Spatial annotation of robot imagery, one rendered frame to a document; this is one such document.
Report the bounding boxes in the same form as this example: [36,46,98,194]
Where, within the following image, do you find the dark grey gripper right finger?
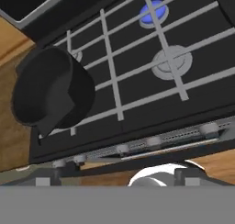
[173,167,235,187]

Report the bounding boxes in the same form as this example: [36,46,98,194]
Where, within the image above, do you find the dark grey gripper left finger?
[0,168,62,187]

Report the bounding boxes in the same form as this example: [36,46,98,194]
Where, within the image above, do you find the grey stove knob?
[52,159,67,169]
[199,122,221,137]
[73,153,88,164]
[116,143,131,155]
[146,135,162,148]

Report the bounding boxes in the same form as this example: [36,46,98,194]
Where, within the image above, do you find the black stove with grey grates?
[20,0,235,166]

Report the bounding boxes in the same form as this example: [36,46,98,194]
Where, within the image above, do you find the black oven door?
[81,138,235,176]

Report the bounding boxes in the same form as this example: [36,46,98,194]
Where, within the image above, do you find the white round object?
[127,162,209,187]

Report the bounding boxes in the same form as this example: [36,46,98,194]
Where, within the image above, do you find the black pan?
[12,46,96,140]

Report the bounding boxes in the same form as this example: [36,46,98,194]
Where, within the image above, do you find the dark basin with grey rim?
[0,0,76,29]

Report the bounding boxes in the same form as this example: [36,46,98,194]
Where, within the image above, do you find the grey oven door handle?
[120,138,220,161]

